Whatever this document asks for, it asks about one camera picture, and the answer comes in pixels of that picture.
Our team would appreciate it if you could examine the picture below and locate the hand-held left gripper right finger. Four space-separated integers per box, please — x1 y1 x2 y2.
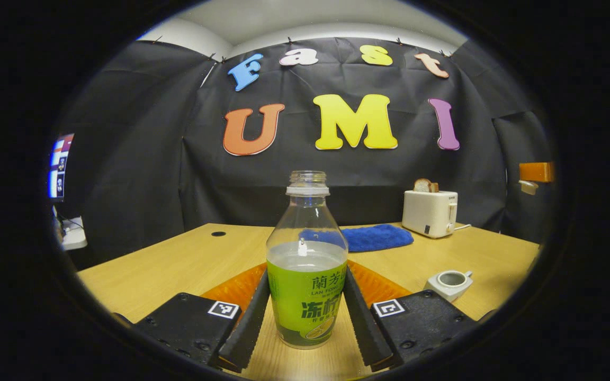
343 259 479 372

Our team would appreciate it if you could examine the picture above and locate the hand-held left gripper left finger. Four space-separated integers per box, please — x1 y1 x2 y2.
131 262 272 372

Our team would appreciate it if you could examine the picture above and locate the green label water bottle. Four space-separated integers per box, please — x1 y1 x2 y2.
266 170 349 350

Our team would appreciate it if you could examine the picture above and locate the white floral teacup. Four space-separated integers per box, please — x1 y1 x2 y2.
424 270 474 303

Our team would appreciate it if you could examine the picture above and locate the blue towel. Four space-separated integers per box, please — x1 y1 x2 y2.
299 224 415 252

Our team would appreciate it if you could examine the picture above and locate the white toaster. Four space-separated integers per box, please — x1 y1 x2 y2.
402 189 459 239

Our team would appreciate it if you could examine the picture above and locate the black backdrop cloth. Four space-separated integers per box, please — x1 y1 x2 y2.
51 36 557 265

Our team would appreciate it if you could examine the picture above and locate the white side table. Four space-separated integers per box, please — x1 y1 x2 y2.
53 206 88 251

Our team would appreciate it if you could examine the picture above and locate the computer monitor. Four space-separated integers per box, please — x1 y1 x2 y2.
48 133 75 202

